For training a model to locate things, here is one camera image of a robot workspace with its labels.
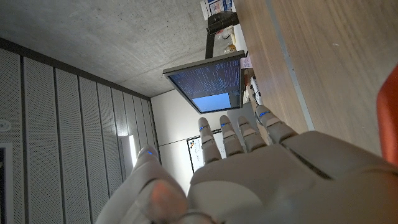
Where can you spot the black computer monitor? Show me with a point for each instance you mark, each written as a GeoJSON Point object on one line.
{"type": "Point", "coordinates": [208, 84]}

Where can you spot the white wipes canister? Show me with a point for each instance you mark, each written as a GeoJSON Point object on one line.
{"type": "Point", "coordinates": [217, 7]}

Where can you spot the white wall whiteboard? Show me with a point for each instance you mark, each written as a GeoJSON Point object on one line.
{"type": "Point", "coordinates": [194, 152]}

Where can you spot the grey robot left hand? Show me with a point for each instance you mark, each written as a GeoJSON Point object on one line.
{"type": "Point", "coordinates": [264, 186]}

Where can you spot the orange satin ribbon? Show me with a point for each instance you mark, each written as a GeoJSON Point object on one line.
{"type": "Point", "coordinates": [388, 118]}

